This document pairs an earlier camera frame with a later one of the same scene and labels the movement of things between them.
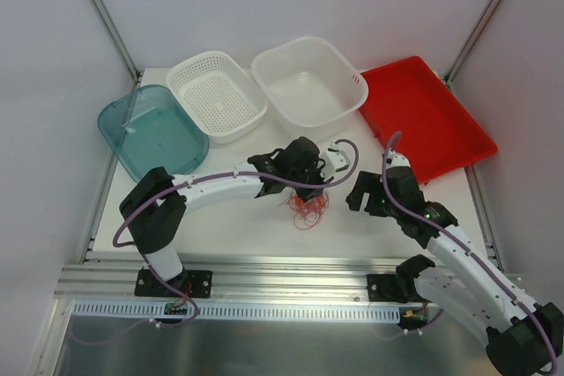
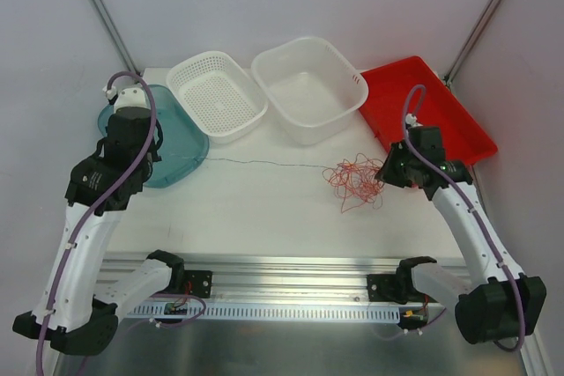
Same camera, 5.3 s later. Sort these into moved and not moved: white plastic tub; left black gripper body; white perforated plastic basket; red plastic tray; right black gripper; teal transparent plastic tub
Moved: right black gripper; left black gripper body
Not moved: white perforated plastic basket; red plastic tray; white plastic tub; teal transparent plastic tub
